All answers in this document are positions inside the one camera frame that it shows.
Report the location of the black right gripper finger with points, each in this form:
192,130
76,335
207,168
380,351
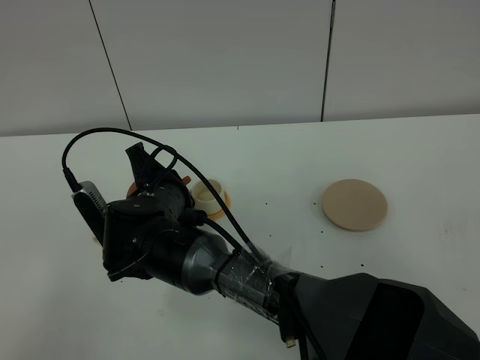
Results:
144,167

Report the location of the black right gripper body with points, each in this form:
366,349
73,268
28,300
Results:
157,235

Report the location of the brown clay teapot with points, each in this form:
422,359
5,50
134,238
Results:
135,189

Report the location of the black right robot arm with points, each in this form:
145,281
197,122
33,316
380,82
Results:
354,317

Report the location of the beige round teapot coaster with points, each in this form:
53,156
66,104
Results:
354,205

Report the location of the white teacup near left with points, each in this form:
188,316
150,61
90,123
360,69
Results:
96,241

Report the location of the white teacup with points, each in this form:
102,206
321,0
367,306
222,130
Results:
204,199
96,241

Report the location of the white teacup far centre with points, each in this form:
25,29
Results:
204,199

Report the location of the orange coaster far centre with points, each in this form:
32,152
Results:
220,214

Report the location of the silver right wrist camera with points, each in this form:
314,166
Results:
93,208

